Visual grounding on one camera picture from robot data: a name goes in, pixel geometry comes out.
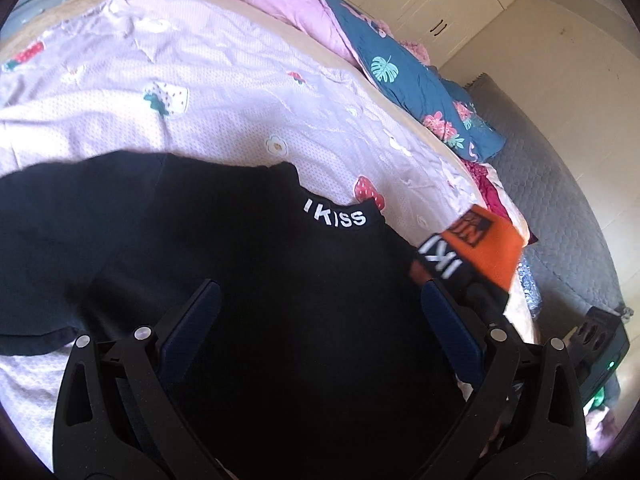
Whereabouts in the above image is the magenta red cloth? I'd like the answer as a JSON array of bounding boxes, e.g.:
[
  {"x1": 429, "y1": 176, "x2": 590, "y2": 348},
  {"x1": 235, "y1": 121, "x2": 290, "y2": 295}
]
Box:
[{"x1": 462, "y1": 160, "x2": 538, "y2": 246}]

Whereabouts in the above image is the black IKISS t-shirt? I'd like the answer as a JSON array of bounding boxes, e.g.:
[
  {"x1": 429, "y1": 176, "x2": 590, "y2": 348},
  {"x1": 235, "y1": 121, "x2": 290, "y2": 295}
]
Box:
[{"x1": 0, "y1": 148, "x2": 526, "y2": 480}]

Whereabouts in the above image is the teal floral quilt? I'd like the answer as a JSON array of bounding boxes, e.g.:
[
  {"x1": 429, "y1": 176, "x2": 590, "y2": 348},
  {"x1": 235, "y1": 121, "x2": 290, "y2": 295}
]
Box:
[{"x1": 319, "y1": 0, "x2": 506, "y2": 162}]

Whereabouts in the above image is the grey quilted headboard cushion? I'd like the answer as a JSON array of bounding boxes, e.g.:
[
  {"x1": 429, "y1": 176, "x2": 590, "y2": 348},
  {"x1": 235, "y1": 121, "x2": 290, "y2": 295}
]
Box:
[{"x1": 468, "y1": 73, "x2": 626, "y2": 323}]

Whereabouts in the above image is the pale pink strawberry bedsheet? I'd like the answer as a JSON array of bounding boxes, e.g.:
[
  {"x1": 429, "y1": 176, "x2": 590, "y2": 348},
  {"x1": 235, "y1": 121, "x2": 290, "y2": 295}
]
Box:
[{"x1": 0, "y1": 0, "x2": 532, "y2": 470}]

